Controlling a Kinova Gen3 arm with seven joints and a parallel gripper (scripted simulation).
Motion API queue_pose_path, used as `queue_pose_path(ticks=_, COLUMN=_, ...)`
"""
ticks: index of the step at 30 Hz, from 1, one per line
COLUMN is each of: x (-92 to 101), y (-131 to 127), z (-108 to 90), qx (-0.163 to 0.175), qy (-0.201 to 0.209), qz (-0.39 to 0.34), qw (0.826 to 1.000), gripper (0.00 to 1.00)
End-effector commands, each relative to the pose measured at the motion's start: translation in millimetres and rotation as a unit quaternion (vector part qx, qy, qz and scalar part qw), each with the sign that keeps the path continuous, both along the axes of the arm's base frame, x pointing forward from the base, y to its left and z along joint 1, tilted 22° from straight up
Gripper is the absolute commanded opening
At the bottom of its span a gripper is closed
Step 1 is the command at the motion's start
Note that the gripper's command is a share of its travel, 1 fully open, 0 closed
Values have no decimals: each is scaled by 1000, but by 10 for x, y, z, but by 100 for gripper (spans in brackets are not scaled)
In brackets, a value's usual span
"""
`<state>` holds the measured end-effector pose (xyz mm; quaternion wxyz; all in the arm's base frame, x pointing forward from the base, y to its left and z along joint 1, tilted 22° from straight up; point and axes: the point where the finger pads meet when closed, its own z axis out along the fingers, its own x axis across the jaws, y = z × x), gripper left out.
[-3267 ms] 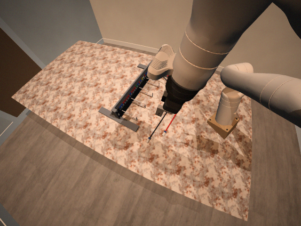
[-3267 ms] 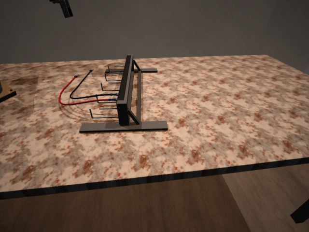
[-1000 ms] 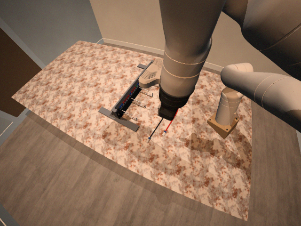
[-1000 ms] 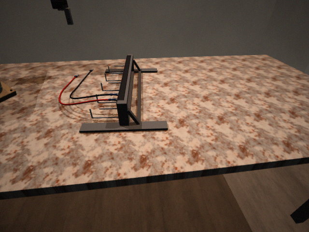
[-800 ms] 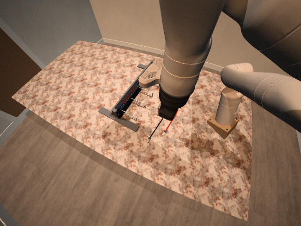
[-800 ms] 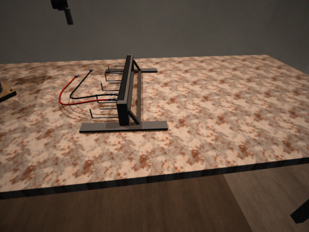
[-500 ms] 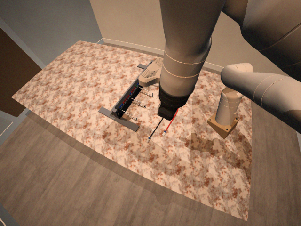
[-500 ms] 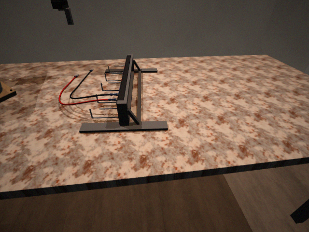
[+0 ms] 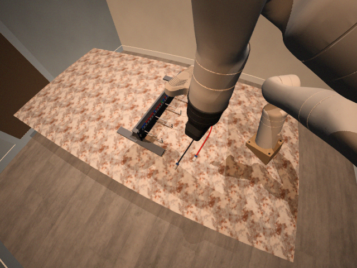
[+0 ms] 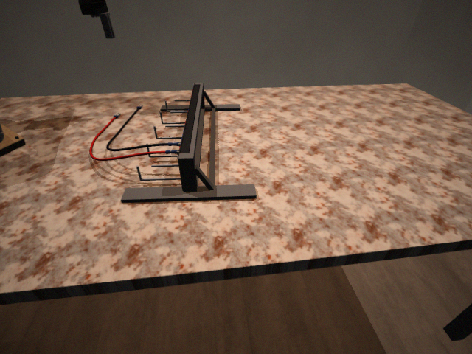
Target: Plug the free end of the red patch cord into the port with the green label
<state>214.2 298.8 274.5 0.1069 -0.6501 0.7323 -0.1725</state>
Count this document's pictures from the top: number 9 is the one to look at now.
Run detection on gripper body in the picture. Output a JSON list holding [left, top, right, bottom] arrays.
[[165, 65, 235, 141]]

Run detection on dark grey metal rack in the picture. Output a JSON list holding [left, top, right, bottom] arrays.
[[117, 90, 176, 156]]

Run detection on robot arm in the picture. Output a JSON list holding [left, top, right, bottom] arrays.
[[191, 0, 357, 167]]

